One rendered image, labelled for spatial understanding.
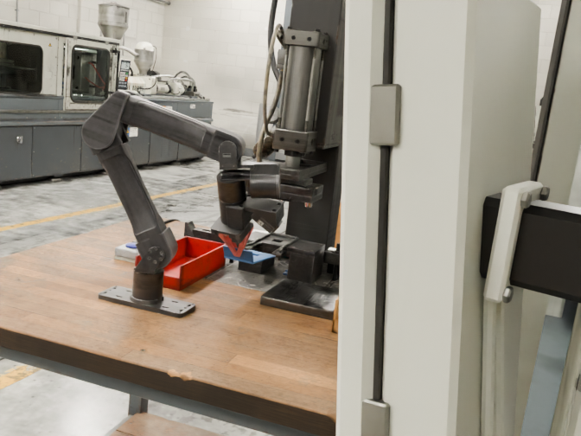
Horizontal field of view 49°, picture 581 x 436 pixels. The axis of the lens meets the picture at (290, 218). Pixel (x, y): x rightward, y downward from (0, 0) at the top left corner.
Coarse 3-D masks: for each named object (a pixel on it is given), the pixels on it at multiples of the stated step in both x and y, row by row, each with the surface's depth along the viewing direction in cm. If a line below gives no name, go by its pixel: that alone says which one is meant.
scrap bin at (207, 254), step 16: (176, 240) 163; (192, 240) 168; (208, 240) 166; (176, 256) 164; (192, 256) 168; (208, 256) 155; (176, 272) 154; (192, 272) 148; (208, 272) 157; (176, 288) 143
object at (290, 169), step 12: (288, 156) 158; (300, 156) 158; (288, 168) 156; (300, 168) 159; (312, 168) 164; (324, 168) 176; (288, 180) 158; (300, 180) 155; (312, 180) 162; (288, 192) 156; (300, 192) 155; (312, 192) 155
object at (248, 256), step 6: (228, 252) 138; (246, 252) 136; (252, 252) 150; (258, 252) 151; (228, 258) 139; (234, 258) 139; (240, 258) 138; (246, 258) 137; (252, 258) 137; (258, 258) 143; (264, 258) 145; (270, 258) 147
